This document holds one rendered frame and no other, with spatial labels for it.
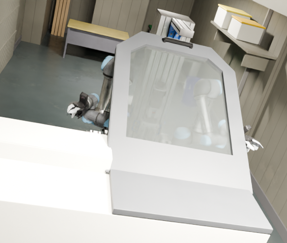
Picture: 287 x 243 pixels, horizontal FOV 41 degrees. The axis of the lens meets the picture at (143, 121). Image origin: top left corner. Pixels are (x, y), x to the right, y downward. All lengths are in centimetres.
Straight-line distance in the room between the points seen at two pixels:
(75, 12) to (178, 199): 836
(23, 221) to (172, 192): 63
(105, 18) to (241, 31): 408
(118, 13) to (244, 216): 744
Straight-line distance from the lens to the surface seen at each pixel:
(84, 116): 259
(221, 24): 613
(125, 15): 888
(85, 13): 978
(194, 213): 167
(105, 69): 272
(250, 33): 560
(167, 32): 279
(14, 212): 157
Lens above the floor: 244
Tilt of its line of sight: 24 degrees down
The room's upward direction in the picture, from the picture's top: 16 degrees clockwise
